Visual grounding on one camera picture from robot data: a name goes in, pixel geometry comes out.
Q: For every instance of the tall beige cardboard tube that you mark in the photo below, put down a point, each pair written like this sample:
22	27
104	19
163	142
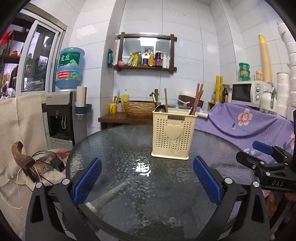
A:
265	59

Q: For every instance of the round glass table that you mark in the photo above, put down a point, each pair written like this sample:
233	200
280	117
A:
141	197

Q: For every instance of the yellow oil bottle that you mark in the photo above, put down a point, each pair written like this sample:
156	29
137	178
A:
151	59

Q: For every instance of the blue water jug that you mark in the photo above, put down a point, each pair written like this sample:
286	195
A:
69	70

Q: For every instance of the beige cloth covered chair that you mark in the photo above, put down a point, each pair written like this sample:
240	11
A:
25	156

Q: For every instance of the yellow soap bottle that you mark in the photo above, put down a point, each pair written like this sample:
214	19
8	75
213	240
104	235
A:
125	97

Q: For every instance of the purple floral cloth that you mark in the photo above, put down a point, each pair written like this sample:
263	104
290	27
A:
242	125

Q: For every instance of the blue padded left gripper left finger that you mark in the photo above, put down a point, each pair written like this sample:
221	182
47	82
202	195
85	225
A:
84	180

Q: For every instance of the cream plastic utensil holder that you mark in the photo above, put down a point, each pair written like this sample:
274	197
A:
172	134

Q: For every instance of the white microwave oven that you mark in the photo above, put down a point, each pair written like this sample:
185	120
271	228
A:
249	92

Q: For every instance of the paper cup holder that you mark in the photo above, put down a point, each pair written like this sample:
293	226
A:
81	107

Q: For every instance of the wooden framed mirror shelf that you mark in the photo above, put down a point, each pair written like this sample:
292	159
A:
134	49

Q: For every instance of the brass faucet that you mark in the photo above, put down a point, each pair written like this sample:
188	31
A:
155	95

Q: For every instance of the brown wooden chopstick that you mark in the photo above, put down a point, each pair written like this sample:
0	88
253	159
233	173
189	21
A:
166	100

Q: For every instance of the chopsticks pair in holder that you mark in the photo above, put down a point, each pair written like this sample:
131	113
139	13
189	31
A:
199	92

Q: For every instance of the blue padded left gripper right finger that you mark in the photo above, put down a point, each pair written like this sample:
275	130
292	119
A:
210	180

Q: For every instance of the water dispenser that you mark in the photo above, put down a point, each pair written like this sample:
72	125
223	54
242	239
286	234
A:
66	128

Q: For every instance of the dark soy sauce bottle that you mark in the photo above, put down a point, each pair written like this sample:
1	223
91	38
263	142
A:
158	58

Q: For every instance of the white kettle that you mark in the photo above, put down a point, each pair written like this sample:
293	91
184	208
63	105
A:
268	100

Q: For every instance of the green hanging packet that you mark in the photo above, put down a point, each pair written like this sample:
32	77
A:
110	58

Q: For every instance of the brown white rice cooker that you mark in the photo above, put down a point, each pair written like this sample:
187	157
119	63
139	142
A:
186	98

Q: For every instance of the white pan with lid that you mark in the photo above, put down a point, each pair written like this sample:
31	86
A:
186	110

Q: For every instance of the yellow mug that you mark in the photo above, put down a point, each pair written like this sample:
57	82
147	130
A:
113	108

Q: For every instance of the person's right hand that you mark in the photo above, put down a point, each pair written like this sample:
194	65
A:
291	197

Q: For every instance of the dark wooden counter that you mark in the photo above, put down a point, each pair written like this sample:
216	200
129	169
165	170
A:
111	120

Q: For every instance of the yellow roll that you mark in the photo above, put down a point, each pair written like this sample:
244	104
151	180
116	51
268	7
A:
218	88

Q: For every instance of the stacked white paper cups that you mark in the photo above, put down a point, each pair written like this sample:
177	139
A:
286	81

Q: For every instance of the green instant noodle cups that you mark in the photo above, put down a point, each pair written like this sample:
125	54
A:
244	72

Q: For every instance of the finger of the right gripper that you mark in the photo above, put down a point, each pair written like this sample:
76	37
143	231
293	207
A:
264	148
251	162

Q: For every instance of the woven brown basin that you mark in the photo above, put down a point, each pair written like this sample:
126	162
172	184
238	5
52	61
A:
140	108

